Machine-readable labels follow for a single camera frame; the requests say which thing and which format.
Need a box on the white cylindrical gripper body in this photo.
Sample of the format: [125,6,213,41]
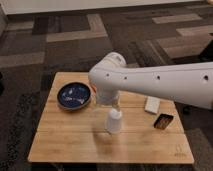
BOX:
[96,91,119,107]

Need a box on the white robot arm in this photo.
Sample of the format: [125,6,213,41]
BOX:
[88,52,213,110]

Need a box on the white eraser block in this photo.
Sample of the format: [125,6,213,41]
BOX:
[145,96,160,114]

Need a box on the orange toy carrot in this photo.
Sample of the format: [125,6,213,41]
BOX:
[90,85,97,93]

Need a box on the dark blue bowl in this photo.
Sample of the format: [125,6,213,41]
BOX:
[57,82,91,111]

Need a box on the wooden folding table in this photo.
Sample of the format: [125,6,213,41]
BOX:
[28,72,194,164]

